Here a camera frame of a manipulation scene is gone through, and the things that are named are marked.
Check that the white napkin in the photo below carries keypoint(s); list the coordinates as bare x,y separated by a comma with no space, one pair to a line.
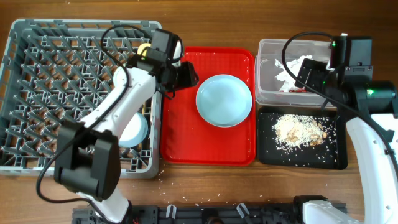
294,66

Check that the yellow cup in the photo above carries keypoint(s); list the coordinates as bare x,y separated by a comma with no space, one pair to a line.
142,49

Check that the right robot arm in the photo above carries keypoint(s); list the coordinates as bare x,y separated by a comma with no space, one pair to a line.
369,108

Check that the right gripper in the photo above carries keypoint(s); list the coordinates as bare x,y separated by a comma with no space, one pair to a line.
317,69

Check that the white bowl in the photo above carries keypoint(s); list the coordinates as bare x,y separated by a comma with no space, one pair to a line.
135,131

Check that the clear plastic bin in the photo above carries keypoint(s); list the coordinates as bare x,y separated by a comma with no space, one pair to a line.
267,86

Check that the green saucer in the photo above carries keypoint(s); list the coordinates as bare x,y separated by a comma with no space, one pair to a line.
119,79

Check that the red snack wrapper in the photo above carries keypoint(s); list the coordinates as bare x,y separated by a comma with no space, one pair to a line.
297,90

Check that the red plastic tray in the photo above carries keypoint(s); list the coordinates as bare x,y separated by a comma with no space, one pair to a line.
186,138

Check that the light blue plate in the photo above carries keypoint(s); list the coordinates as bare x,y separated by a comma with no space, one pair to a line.
223,101

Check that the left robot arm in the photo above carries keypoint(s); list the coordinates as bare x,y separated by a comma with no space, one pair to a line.
87,160

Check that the black plastic tray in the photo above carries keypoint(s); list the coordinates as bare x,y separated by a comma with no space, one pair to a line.
264,130

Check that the food scraps and rice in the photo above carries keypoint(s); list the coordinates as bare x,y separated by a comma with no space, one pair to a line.
301,140

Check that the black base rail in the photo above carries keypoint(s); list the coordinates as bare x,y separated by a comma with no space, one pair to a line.
268,213

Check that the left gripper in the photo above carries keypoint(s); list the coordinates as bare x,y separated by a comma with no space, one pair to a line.
191,78

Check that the grey dishwasher rack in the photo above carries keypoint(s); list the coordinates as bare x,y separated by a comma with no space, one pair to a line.
56,70

